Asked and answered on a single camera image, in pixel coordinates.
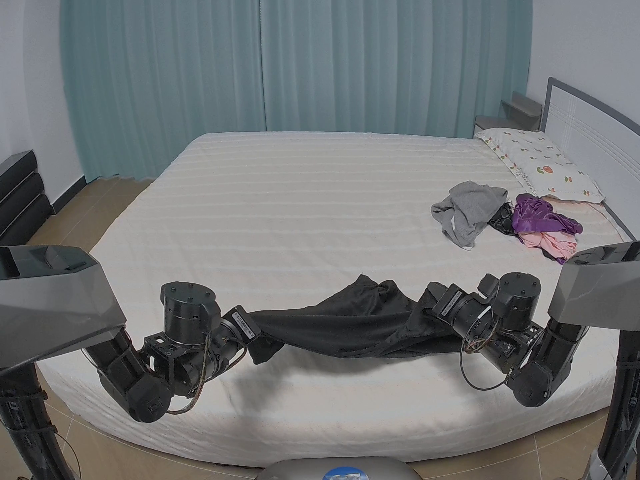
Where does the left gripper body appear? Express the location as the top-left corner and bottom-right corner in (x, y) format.
(216, 306), (259, 369)

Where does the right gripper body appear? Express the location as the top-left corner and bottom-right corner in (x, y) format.
(428, 282), (493, 340)

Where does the black T-shirt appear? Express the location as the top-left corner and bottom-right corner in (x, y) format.
(248, 274), (463, 366)

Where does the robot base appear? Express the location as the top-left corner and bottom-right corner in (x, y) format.
(255, 457), (417, 480)

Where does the bed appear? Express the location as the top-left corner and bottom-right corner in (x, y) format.
(35, 77), (640, 469)

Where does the black shiny garment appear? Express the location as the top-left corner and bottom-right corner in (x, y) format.
(487, 201), (517, 237)

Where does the grey garment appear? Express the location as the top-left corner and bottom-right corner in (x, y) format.
(431, 180), (510, 252)

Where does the pink garment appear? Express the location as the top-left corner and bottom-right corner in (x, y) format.
(517, 228), (579, 263)

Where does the purple garment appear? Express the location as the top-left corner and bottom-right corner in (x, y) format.
(511, 193), (585, 237)

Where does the white printed pillow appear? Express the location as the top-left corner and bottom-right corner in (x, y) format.
(475, 127), (606, 204)

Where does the grey bedside table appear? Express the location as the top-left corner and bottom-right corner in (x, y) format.
(474, 92), (545, 134)

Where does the black chest of drawers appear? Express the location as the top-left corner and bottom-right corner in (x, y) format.
(0, 149), (55, 242)

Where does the blue-green curtain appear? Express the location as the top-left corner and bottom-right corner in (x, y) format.
(257, 0), (534, 139)
(60, 0), (266, 182)

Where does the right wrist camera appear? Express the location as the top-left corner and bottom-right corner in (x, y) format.
(477, 273), (501, 300)

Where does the black cable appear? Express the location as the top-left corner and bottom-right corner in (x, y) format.
(459, 347), (512, 393)

